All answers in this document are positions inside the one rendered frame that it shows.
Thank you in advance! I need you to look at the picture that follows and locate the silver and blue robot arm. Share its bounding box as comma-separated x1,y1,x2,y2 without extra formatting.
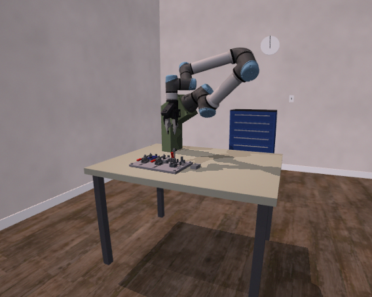
165,48,259,118

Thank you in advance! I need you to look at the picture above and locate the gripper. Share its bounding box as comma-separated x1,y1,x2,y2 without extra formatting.
163,100,181,135

